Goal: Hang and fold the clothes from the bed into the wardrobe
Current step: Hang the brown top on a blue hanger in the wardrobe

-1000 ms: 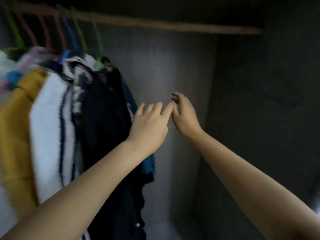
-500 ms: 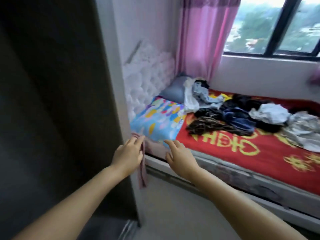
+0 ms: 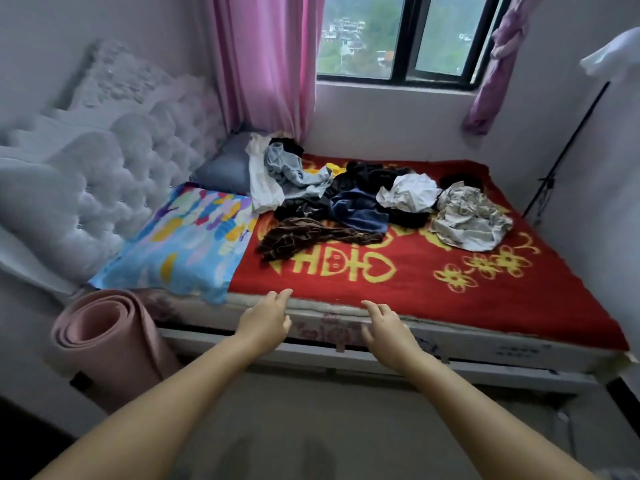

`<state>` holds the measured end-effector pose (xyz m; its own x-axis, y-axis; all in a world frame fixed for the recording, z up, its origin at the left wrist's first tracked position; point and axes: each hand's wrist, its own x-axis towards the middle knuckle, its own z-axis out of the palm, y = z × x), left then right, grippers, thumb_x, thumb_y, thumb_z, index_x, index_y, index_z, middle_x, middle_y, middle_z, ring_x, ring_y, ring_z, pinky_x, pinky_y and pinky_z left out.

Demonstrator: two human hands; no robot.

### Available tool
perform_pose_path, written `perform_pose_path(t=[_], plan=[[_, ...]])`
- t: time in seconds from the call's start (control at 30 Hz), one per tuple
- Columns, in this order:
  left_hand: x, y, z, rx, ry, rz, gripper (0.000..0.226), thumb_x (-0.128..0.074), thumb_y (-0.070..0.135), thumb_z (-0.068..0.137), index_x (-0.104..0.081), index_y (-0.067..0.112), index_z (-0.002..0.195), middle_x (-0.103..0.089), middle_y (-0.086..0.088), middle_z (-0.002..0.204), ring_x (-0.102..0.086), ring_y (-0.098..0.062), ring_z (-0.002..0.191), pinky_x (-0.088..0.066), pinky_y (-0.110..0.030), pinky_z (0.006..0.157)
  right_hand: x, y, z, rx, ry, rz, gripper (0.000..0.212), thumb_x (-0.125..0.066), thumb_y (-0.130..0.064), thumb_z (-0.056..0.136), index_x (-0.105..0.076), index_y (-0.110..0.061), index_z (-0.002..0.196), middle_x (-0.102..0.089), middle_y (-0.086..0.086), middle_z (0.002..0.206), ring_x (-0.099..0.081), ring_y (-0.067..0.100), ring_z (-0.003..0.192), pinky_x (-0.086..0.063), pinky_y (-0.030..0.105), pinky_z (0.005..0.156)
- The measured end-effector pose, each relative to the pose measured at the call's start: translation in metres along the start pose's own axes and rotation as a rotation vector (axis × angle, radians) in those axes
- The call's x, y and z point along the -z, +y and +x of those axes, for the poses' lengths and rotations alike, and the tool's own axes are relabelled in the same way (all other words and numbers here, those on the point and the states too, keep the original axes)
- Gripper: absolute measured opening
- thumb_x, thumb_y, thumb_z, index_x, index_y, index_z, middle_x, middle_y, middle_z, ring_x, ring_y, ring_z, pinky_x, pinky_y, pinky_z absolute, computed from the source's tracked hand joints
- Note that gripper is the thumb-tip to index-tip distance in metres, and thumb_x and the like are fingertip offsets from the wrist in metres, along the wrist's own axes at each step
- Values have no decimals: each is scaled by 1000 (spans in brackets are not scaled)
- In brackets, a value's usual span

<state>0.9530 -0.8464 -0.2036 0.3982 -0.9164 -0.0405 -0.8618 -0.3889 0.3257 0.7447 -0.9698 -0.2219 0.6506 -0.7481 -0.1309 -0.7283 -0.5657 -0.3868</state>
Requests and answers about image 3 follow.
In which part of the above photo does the colourful patterned pillow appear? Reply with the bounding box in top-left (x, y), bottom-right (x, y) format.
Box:
top-left (90, 185), bottom-right (260, 305)

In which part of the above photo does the white tufted headboard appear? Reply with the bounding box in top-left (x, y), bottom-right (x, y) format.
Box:
top-left (0, 39), bottom-right (229, 296)

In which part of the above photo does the grey pillow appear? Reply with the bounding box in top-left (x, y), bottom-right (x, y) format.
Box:
top-left (190, 131), bottom-right (267, 197)

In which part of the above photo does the brown garment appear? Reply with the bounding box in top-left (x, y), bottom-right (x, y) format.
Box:
top-left (257, 217), bottom-right (387, 265)

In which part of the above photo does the wide pink curtain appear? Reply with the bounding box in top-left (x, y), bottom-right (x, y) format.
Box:
top-left (207, 0), bottom-right (327, 144)

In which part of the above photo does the person's left hand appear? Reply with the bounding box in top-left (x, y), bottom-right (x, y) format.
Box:
top-left (235, 287), bottom-right (295, 358)

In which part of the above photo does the pink rolled mat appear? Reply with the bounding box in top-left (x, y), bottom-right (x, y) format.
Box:
top-left (50, 289), bottom-right (182, 408)

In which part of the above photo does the person's right forearm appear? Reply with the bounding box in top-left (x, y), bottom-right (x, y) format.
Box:
top-left (400, 353), bottom-right (596, 480)

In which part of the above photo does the person's right hand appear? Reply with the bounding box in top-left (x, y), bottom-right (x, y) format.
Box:
top-left (360, 299), bottom-right (426, 374)

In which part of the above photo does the person's left forearm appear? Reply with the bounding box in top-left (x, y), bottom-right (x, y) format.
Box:
top-left (35, 339), bottom-right (266, 480)

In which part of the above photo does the tied pink curtain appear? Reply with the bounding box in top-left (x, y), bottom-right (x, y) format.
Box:
top-left (462, 0), bottom-right (547, 136)

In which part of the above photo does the white bed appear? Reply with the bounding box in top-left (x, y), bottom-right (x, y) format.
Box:
top-left (0, 39), bottom-right (637, 396)

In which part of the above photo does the pile of mixed clothes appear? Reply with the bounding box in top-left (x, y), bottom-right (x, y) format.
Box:
top-left (245, 133), bottom-right (515, 264)

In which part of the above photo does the black framed window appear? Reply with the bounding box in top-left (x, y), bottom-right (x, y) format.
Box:
top-left (317, 0), bottom-right (513, 92)

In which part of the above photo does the red bedsheet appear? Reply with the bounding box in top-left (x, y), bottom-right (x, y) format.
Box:
top-left (230, 155), bottom-right (631, 354)

